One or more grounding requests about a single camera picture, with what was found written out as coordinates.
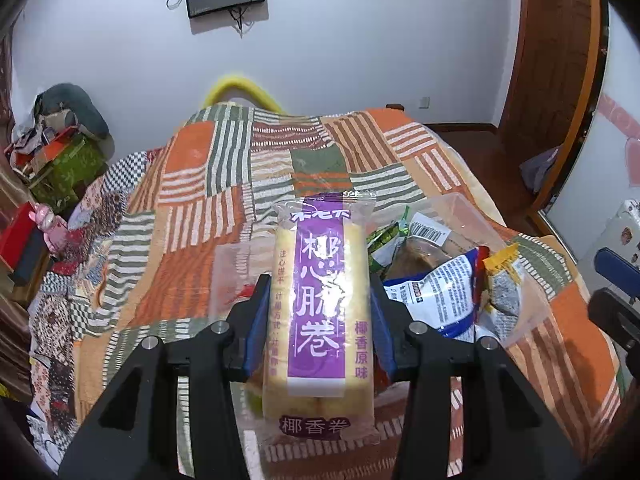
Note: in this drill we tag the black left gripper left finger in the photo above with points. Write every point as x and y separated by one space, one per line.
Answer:
131 431

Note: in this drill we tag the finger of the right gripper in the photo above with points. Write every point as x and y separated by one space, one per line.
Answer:
614 268
615 317

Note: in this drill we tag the purple label cake roll pack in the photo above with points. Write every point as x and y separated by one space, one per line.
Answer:
319 365

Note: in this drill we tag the white appliance with stickers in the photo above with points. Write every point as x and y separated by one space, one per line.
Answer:
621 234

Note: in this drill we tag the yellow white snack bag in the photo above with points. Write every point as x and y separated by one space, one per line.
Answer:
504 279

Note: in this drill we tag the white blue snack bag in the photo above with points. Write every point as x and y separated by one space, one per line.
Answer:
446 298

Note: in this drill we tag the clear plastic storage bin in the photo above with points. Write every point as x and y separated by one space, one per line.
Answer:
450 219

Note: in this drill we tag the brown bread bag green tie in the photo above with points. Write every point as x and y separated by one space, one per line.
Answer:
421 251

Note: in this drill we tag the patchwork striped bed cover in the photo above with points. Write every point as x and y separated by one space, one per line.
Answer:
159 240

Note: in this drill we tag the red black box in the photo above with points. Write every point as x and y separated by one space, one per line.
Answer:
22 246

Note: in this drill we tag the pink toy figure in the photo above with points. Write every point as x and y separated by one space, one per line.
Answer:
54 229

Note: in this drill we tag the green snack bag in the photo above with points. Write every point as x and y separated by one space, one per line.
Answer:
383 242

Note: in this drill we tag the brown wooden door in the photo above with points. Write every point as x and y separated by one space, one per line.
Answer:
555 80

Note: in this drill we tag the green box with clutter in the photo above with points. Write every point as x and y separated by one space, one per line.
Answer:
56 166

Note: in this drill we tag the dark green cushion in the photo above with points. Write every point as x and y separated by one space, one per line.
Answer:
70 98

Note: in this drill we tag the yellow pillow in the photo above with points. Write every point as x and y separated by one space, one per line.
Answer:
236 83

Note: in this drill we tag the white wall socket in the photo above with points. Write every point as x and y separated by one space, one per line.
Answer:
425 102

